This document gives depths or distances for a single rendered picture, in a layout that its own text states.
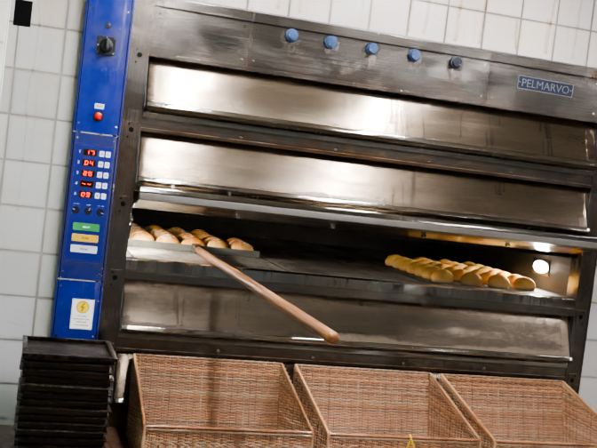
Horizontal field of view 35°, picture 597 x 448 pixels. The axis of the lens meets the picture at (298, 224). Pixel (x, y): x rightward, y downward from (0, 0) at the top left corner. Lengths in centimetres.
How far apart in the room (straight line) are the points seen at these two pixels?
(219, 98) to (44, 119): 61
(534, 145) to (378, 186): 66
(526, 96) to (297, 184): 99
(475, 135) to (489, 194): 24
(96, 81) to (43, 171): 35
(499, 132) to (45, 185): 171
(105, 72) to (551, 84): 172
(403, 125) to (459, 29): 43
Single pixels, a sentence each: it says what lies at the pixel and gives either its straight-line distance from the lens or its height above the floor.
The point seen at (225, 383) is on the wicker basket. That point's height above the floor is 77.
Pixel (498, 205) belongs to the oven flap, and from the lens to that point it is 375.
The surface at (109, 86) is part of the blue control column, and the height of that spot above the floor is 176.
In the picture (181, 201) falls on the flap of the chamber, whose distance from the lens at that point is 322.
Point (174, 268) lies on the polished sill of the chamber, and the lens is 339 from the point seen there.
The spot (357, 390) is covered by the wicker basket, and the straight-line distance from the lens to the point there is 358.
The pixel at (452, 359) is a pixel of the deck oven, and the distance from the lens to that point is 375.
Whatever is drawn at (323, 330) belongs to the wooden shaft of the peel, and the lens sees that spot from 219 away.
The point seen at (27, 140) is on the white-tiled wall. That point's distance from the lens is 333.
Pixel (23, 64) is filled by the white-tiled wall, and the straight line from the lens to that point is 334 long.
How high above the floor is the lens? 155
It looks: 3 degrees down
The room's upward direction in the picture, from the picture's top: 7 degrees clockwise
